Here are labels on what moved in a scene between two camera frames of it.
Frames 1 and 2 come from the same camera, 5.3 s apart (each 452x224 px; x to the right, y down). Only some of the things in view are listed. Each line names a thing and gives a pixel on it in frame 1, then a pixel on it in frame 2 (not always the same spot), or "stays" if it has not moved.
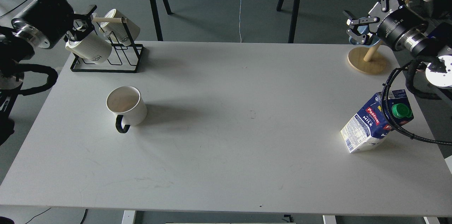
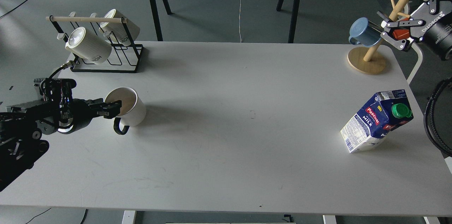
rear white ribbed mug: (114, 24) stays
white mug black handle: (126, 102) stays
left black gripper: (45, 22) -> (60, 112)
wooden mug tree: (368, 60) stays
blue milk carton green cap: (370, 125) stays
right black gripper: (398, 25) -> (437, 31)
